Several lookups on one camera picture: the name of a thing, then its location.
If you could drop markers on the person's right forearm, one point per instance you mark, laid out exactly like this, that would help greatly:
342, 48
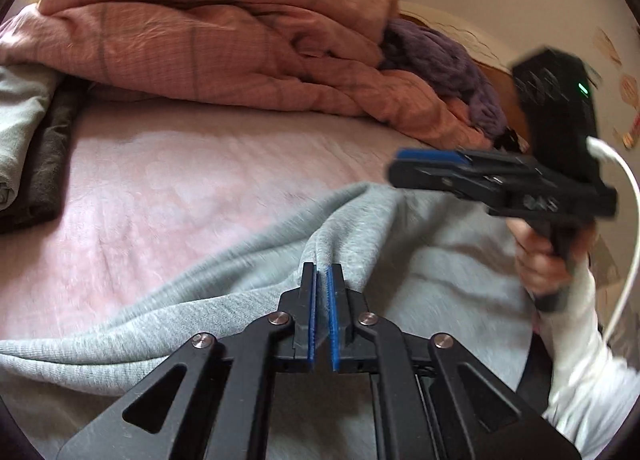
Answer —
575, 365

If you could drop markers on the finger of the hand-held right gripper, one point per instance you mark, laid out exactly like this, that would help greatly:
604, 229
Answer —
440, 179
430, 155

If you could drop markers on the person's right hand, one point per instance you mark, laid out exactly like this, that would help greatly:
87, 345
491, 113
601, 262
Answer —
532, 260

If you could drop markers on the pink wall sticker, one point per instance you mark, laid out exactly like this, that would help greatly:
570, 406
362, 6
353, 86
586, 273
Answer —
607, 44
630, 89
632, 132

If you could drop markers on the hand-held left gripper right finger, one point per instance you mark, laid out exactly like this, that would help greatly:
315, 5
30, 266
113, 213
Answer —
332, 335

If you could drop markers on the grey sweat pants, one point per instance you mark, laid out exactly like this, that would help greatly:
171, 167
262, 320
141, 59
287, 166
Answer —
425, 265

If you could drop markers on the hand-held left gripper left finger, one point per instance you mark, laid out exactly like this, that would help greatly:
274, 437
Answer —
311, 335

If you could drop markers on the dark grey folded garment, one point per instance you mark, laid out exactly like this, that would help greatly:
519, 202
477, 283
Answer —
50, 164

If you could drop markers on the cream carved headboard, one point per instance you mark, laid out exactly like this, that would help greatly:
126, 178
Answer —
495, 89

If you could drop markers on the pink checked quilt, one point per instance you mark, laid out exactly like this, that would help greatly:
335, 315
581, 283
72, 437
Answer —
200, 39

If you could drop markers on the purple fuzzy blanket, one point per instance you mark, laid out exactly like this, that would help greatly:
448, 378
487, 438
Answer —
440, 64

